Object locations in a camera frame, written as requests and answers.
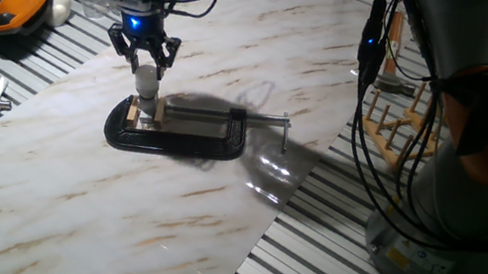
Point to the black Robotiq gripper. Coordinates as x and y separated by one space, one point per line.
143 23

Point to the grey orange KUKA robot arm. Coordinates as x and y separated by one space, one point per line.
465 196

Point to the black iron C-clamp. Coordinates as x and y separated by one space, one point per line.
173 140

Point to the small wooden block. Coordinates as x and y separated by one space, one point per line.
132 112
159 113

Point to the white egg-shaped object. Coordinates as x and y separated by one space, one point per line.
60 8

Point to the wooden peg rack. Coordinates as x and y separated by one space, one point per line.
381 144

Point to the marble pattern mat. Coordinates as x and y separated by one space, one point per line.
109 214

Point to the white light bulb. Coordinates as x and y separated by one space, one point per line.
145 82

